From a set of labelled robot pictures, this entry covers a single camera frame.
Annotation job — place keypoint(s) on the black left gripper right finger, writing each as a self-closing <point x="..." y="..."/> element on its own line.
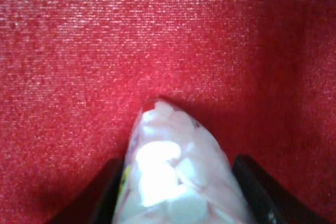
<point x="268" y="200"/>

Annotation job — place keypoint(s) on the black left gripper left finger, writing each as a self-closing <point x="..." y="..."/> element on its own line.
<point x="97" y="202"/>

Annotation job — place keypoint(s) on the clear bottle of white pills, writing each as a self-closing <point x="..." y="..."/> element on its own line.
<point x="176" y="172"/>

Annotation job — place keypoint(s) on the red tablecloth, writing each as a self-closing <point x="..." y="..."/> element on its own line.
<point x="259" y="74"/>

